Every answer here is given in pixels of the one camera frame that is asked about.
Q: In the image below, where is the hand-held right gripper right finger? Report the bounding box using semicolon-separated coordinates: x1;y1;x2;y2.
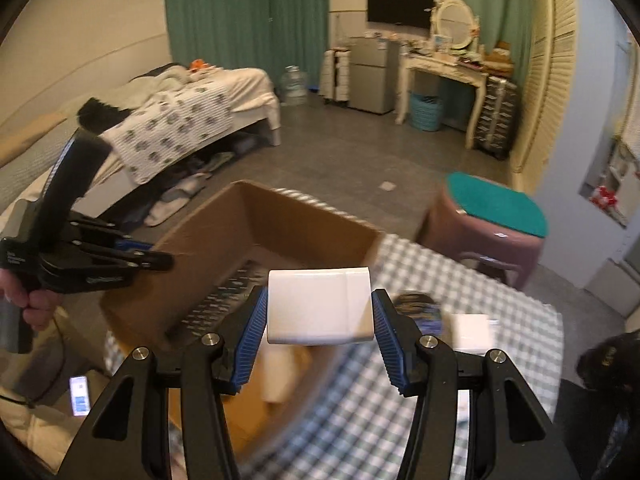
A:
370;288;583;480

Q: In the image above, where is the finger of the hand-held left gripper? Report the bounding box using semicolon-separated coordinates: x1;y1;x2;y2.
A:
67;210;153;253
75;242;176;281

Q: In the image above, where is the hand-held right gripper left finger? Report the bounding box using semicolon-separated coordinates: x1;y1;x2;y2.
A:
57;285;269;480

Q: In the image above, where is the cardboard box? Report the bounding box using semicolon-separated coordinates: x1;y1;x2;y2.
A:
100;180;386;461

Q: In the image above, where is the white plug adapter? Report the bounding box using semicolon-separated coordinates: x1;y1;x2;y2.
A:
266;266;376;347

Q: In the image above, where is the person's left hand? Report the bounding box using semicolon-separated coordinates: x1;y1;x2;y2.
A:
0;267;64;332

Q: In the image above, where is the round blue tin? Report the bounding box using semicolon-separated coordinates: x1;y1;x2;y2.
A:
395;292;444;332

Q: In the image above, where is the dark flat printed pack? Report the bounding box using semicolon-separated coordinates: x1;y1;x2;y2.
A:
179;259;267;343

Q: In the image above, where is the white cube charger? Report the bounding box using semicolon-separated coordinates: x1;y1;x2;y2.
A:
450;313;502;352

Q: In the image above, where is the pile of shoes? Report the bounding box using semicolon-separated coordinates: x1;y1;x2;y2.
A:
144;150;237;227

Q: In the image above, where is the checkered tablecloth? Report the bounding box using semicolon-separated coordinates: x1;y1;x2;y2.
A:
165;187;566;480

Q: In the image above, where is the pink plastic stool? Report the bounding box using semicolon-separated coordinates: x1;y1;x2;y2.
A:
415;195;546;292

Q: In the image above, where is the white patterned quilt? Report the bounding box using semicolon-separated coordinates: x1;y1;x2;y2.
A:
102;82;236;186

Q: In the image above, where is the small lit phone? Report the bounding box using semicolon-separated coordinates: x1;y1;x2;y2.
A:
70;375;90;417

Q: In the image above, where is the teal stool cushion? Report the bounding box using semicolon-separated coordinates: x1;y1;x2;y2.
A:
446;172;550;240

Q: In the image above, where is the bed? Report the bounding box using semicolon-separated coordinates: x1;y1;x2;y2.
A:
75;62;282;188

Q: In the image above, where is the cream blanket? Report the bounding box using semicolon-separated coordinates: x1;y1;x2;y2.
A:
190;67;281;122

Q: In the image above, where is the clear water jug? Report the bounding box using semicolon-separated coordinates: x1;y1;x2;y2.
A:
278;66;310;107

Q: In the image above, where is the blue laundry basket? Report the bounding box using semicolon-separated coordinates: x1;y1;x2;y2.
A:
410;92;445;133

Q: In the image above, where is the silver suitcase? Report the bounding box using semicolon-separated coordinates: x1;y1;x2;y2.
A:
472;75;519;161

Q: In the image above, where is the wide green curtain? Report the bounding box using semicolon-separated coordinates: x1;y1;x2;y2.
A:
164;0;331;99

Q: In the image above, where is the red patterned item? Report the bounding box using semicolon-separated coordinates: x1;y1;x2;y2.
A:
590;185;622;209

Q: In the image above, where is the white suitcase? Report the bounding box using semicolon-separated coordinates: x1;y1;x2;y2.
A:
321;49;351;106

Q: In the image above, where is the grey two-door fridge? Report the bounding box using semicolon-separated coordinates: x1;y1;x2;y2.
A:
347;36;401;115

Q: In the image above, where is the white vanity table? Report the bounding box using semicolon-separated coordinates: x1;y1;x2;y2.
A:
395;52;489;149

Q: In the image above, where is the cream louvred wardrobe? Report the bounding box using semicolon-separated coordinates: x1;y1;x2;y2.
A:
507;0;581;197

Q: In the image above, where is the stack of cardboard boxes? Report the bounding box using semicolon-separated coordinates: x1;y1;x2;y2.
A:
482;42;516;69

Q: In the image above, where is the oval vanity mirror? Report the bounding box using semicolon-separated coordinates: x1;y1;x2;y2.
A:
431;0;479;54

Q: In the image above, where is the black wall television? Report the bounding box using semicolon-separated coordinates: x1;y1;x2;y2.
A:
366;0;435;30

